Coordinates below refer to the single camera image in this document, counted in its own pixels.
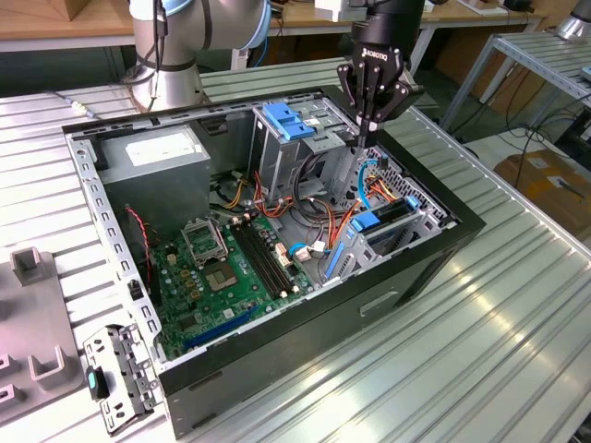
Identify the blue wire with black plug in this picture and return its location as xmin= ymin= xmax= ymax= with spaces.
xmin=356 ymin=155 xmax=390 ymax=212

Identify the metal socket cover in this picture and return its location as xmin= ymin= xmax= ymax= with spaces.
xmin=181 ymin=217 xmax=231 ymax=269

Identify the red black fan wire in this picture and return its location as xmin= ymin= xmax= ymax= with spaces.
xmin=124 ymin=206 xmax=153 ymax=281

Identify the metal slat side table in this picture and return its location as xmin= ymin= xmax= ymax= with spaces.
xmin=440 ymin=31 xmax=591 ymax=135

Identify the grey power supply unit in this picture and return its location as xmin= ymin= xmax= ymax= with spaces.
xmin=94 ymin=125 xmax=212 ymax=241

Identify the orange power wire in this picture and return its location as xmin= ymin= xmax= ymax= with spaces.
xmin=330 ymin=174 xmax=404 ymax=259

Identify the blue expansion slot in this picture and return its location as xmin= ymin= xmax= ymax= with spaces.
xmin=184 ymin=306 xmax=259 ymax=351

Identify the metal slot bracket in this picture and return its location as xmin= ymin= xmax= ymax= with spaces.
xmin=81 ymin=322 xmax=163 ymax=437

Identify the black case fan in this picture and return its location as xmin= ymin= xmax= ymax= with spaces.
xmin=123 ymin=206 xmax=163 ymax=306

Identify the black clip with blue mark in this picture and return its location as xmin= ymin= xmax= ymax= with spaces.
xmin=85 ymin=365 xmax=111 ymax=401

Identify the metal optical drive cage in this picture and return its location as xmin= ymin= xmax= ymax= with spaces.
xmin=248 ymin=96 xmax=364 ymax=204

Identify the blue plastic drive latch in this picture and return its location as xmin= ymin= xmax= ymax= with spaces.
xmin=261 ymin=103 xmax=316 ymax=143

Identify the small brown box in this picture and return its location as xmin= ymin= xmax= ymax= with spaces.
xmin=63 ymin=0 xmax=93 ymax=22

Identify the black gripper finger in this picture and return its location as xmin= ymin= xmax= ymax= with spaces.
xmin=335 ymin=61 xmax=371 ymax=149
xmin=368 ymin=63 xmax=413 ymax=136

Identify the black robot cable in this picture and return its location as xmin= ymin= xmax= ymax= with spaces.
xmin=50 ymin=0 xmax=170 ymax=116

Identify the green motherboard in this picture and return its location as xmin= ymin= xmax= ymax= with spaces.
xmin=150 ymin=214 xmax=320 ymax=361

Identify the grey parts rack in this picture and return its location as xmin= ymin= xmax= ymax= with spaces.
xmin=0 ymin=246 xmax=87 ymax=428

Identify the orange red wire bundle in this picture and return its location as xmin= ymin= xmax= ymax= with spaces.
xmin=252 ymin=170 xmax=341 ymax=244

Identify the wooden desk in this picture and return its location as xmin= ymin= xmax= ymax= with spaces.
xmin=0 ymin=0 xmax=549 ymax=89

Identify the yellow black wire bundle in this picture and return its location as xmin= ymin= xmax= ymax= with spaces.
xmin=210 ymin=169 xmax=254 ymax=212

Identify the black open PC case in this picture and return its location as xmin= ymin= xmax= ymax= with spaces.
xmin=61 ymin=84 xmax=488 ymax=440

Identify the black RAM slot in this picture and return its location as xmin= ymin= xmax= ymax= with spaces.
xmin=242 ymin=214 xmax=300 ymax=293
xmin=229 ymin=217 xmax=288 ymax=299

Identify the hard disk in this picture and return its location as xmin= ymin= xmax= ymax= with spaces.
xmin=322 ymin=196 xmax=421 ymax=281

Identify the large cardboard box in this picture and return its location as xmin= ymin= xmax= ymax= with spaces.
xmin=493 ymin=150 xmax=591 ymax=236

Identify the disk bay metal cage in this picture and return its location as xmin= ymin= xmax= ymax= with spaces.
xmin=318 ymin=138 xmax=458 ymax=285

